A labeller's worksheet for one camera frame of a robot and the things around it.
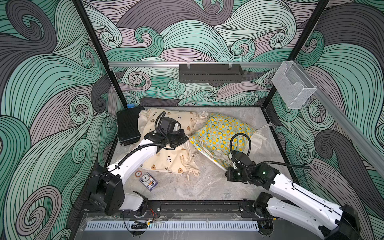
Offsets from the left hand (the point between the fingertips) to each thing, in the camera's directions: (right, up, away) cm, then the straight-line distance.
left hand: (189, 136), depth 80 cm
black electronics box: (-41, +1, +19) cm, 46 cm away
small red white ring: (-30, -23, +6) cm, 38 cm away
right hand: (+18, -20, -3) cm, 28 cm away
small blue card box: (-23, -26, +2) cm, 34 cm away
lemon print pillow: (+19, -2, +11) cm, 22 cm away
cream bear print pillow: (-4, -15, +6) cm, 16 cm away
